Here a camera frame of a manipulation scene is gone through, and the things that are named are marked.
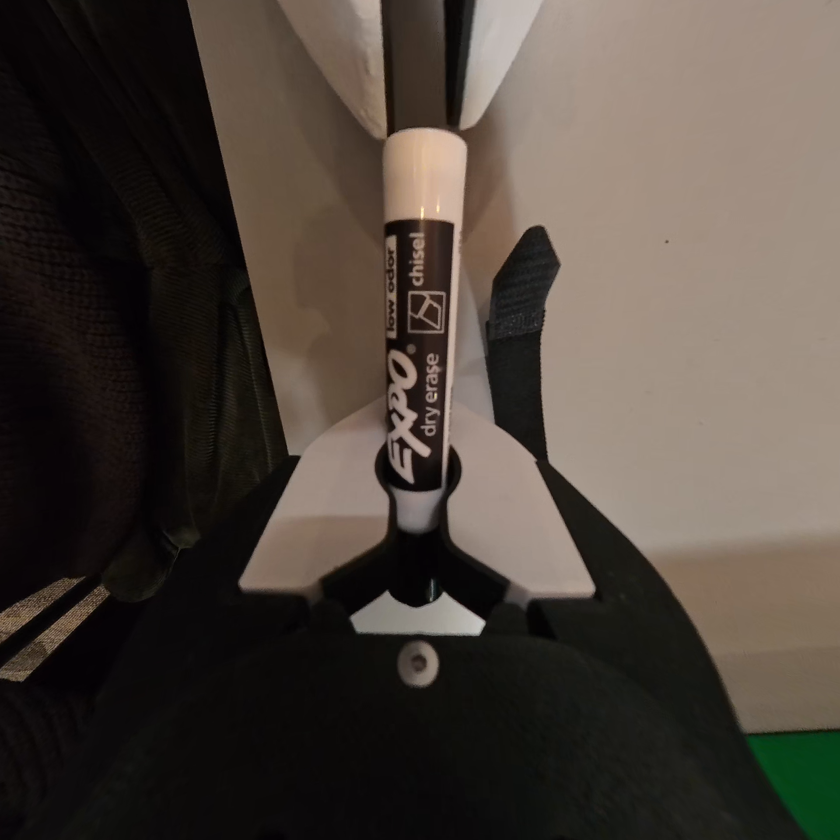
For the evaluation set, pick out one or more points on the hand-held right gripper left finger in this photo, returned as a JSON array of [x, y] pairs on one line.
[[315, 525]]

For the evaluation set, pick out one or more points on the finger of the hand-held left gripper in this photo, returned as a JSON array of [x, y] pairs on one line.
[[492, 65], [341, 59]]

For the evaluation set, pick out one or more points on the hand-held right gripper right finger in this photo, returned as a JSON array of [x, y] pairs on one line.
[[518, 525]]

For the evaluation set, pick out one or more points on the black dry erase marker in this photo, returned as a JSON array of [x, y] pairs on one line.
[[420, 315]]

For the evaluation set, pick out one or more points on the person's torso in black sweater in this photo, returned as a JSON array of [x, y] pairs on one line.
[[98, 328]]

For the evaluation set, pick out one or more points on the green plastic bin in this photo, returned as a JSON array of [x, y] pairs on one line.
[[800, 787]]

